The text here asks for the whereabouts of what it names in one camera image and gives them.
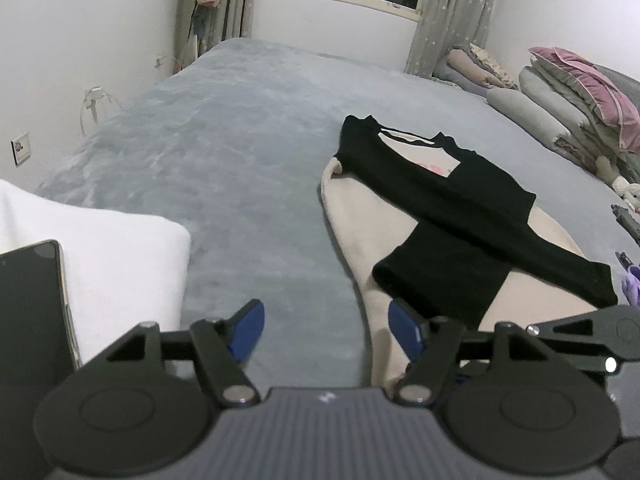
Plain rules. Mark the plush toy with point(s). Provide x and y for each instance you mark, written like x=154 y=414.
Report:
x=625 y=185

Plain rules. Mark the small wall fixture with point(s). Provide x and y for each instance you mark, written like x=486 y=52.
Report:
x=160 y=62

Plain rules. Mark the white cloth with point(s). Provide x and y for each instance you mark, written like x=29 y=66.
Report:
x=110 y=260

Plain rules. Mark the black smartphone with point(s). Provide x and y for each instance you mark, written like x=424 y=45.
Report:
x=30 y=320

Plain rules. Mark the beige sweatshirt with black sleeves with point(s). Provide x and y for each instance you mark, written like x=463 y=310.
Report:
x=450 y=200

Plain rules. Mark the grey hanging item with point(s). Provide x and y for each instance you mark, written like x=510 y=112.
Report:
x=205 y=30

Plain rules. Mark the folded grey blanket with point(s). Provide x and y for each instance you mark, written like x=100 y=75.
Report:
x=460 y=85

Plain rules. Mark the grey toy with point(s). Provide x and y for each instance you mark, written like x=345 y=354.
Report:
x=629 y=220

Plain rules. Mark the folded pink blanket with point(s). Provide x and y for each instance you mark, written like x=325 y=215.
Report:
x=470 y=65

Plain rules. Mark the stack of folded quilts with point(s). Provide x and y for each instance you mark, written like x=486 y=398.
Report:
x=600 y=90

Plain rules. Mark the white wall socket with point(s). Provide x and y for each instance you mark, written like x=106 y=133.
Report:
x=20 y=148

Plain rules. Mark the grey star curtain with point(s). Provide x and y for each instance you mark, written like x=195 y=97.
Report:
x=239 y=5
x=450 y=20

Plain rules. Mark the folded grey quilt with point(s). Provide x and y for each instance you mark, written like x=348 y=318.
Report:
x=565 y=95

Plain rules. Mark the purple item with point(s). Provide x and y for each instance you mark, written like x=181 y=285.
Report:
x=632 y=285

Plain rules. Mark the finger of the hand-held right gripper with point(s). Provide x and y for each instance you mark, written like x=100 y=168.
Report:
x=550 y=342

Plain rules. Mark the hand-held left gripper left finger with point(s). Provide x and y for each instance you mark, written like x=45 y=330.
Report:
x=247 y=327

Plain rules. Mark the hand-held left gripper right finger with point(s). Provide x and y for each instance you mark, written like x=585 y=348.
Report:
x=405 y=330

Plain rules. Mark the folded blankets by curtain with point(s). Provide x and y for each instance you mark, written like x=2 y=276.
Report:
x=492 y=62

